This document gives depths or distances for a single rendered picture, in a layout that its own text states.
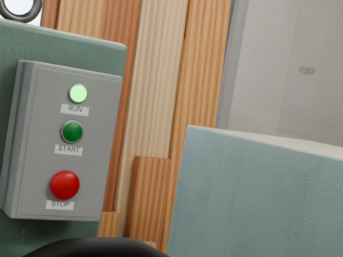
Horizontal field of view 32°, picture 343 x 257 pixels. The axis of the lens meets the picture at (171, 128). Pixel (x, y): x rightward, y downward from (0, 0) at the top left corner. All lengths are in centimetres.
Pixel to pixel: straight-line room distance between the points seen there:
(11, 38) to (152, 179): 173
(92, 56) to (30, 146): 14
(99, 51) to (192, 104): 184
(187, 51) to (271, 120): 77
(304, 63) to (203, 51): 69
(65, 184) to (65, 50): 16
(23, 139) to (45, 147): 2
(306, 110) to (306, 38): 37
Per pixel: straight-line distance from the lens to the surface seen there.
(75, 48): 68
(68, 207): 63
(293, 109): 305
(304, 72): 304
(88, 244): 67
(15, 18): 76
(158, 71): 244
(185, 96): 248
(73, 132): 61
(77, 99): 61
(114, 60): 69
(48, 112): 60
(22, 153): 60
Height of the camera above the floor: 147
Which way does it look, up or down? 3 degrees down
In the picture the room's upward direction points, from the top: 9 degrees clockwise
